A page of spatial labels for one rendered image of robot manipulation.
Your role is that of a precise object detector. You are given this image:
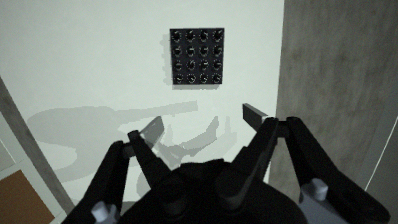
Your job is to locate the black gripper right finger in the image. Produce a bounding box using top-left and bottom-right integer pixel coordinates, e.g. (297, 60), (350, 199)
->
(214, 103), (391, 224)

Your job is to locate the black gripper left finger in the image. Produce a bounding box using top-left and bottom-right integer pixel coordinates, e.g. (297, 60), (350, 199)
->
(61, 116), (188, 224)

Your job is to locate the black knob box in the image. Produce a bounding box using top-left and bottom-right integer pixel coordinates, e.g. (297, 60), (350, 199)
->
(170, 28), (225, 85)

